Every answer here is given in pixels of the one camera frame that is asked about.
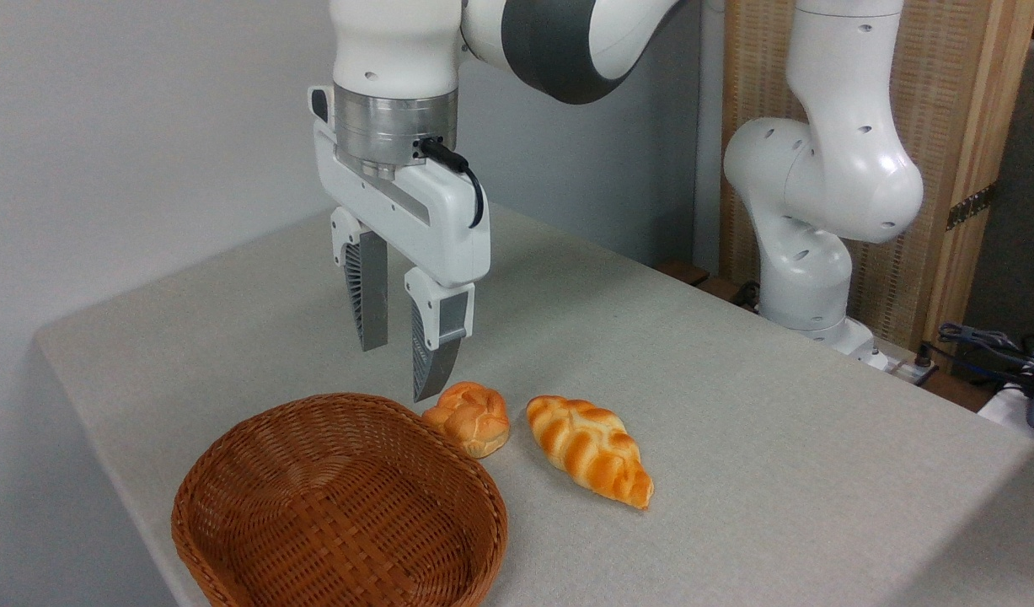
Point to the wooden framed woven screen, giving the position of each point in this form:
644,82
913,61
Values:
946,101

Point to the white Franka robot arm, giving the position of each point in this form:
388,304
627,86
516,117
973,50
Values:
828,169

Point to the white and grey box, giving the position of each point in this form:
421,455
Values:
1031,413

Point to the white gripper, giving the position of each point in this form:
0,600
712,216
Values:
432,215

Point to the black metal hinge bracket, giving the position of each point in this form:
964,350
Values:
970,206

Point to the small round bread roll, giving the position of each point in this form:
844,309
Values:
470,417

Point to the brown wicker basket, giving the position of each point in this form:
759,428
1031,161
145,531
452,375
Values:
331,506

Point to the white power strip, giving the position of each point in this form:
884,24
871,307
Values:
913,371

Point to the long braided bread loaf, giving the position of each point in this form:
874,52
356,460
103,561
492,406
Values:
588,447

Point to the grey tablecloth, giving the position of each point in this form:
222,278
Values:
778,455

